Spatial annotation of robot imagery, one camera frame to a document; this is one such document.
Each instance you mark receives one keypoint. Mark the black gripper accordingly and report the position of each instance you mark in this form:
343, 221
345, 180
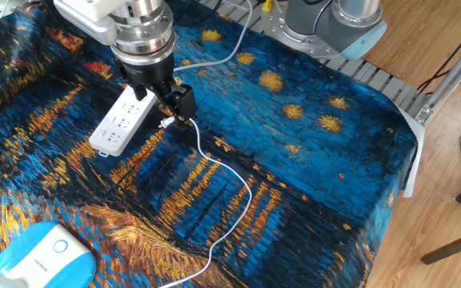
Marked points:
146, 72

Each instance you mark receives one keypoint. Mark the white power strip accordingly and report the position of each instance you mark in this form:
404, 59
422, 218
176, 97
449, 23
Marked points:
120, 124

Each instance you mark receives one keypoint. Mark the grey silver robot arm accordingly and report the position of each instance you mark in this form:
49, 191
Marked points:
346, 24

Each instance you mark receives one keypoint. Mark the blue white desk lamp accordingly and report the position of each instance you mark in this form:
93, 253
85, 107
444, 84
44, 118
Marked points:
42, 260

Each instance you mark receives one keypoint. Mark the silver robot mounting plate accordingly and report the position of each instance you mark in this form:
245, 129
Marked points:
278, 28

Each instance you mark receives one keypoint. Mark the small yellow object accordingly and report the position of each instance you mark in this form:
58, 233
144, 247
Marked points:
267, 5

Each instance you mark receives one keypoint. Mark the starry night painting tablecloth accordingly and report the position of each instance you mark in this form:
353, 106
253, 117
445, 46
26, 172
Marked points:
294, 180

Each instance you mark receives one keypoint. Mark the white wrist mount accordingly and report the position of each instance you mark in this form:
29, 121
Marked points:
82, 16

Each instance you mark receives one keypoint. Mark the aluminium profile post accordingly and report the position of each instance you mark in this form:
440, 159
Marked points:
454, 80

